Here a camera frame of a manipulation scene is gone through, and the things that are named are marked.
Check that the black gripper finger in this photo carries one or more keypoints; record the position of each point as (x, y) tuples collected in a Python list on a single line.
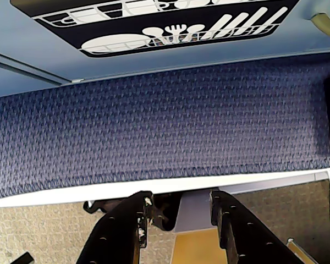
[(112, 236), (250, 239)]

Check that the grey and yellow box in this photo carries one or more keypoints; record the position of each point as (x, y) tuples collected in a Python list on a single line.
[(192, 211)]

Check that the small black block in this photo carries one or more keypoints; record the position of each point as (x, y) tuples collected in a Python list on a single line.
[(23, 259)]

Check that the blue wooden toy kitchen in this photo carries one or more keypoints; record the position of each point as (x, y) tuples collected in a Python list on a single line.
[(5, 82)]

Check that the blue dishwasher door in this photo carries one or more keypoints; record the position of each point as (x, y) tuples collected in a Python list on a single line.
[(44, 41)]

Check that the black dishwasher rack decal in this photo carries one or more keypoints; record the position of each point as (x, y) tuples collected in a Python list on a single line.
[(198, 16)]

